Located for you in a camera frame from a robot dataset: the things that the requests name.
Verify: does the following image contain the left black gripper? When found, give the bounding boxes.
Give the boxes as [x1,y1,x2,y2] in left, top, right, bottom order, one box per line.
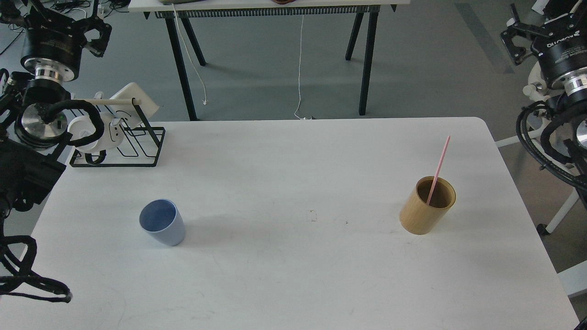
[0,0,112,70]

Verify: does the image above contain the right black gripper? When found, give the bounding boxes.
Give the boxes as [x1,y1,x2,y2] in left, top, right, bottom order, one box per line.
[500,0,587,78]

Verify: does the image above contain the pink chopstick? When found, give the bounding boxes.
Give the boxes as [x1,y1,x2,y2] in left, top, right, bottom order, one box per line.
[426,135,451,205]

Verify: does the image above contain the blue plastic cup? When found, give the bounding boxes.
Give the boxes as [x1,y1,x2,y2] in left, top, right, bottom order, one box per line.
[138,199,185,246]

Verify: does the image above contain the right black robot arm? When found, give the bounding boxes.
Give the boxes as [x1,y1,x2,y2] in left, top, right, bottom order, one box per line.
[500,0,587,204]

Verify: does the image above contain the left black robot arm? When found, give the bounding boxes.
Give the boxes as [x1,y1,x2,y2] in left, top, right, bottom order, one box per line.
[1,0,111,219]

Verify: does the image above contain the white office chair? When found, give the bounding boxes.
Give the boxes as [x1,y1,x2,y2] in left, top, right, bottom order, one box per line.
[495,64,587,298]

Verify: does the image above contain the white bowl on rack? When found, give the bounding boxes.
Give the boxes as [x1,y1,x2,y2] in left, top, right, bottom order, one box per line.
[67,115,124,154]

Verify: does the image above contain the white plate on rack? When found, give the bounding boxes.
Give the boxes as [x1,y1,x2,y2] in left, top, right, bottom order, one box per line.
[109,82,160,129]

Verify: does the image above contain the white background table black legs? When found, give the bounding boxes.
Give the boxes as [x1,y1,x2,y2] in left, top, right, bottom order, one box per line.
[128,0,411,121]

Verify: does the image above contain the bamboo cylinder holder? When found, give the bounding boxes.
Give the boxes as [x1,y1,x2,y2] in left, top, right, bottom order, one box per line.
[399,176,456,235]

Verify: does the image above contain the black wire dish rack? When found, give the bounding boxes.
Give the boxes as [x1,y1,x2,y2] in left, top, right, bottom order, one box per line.
[69,98,166,167]

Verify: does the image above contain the white thick hanging cord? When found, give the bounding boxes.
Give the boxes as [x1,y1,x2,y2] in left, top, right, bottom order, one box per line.
[172,4,209,107]

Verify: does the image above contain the white hanging cable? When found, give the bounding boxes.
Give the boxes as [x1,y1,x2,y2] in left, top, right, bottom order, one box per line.
[293,15,313,121]

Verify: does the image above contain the black braided cable bundle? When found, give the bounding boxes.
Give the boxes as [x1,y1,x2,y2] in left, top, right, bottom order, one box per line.
[0,236,72,303]

